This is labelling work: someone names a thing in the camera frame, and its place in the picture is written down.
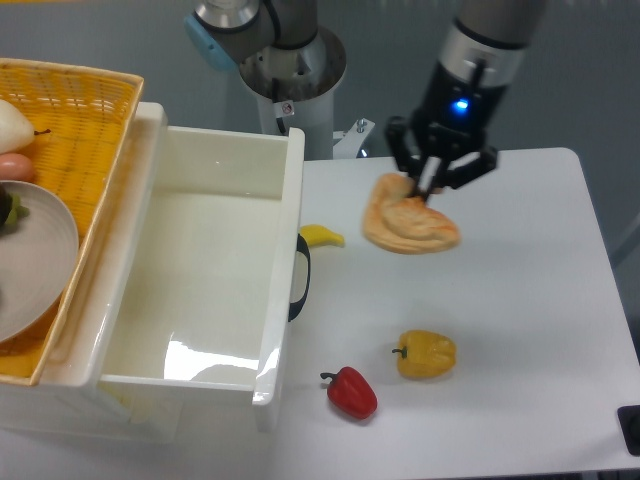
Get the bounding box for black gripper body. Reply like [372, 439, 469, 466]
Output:
[406, 60, 506, 169]

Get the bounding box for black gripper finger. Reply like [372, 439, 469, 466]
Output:
[384, 116, 425, 193]
[427, 146, 498, 196]

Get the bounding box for triangle toasted bread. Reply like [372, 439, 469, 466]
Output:
[362, 173, 461, 255]

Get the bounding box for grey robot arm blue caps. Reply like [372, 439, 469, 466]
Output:
[184, 1, 546, 198]

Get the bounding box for white open upper drawer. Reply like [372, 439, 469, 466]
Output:
[97, 124, 306, 434]

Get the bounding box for white drawer cabinet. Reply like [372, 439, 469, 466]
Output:
[0, 101, 182, 445]

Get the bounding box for yellow banana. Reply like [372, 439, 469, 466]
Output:
[299, 224, 345, 248]

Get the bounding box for yellow bell pepper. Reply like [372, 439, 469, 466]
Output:
[391, 330, 457, 379]

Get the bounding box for red bell pepper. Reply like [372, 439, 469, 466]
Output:
[320, 366, 378, 420]

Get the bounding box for black device at table edge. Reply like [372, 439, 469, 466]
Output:
[617, 405, 640, 457]

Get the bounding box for yellow wicker basket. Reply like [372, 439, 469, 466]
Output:
[1, 58, 144, 386]

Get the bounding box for grey ribbed plate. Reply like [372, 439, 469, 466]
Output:
[1, 181, 79, 341]

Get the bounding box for white pear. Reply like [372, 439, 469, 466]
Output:
[0, 100, 35, 154]

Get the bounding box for dark purple eggplant green stem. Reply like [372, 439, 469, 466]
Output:
[1, 186, 30, 231]

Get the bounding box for white table bracket left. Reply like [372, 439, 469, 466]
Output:
[333, 118, 376, 159]

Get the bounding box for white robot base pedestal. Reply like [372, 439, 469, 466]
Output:
[239, 27, 346, 160]

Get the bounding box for black drawer handle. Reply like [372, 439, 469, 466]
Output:
[288, 234, 311, 322]

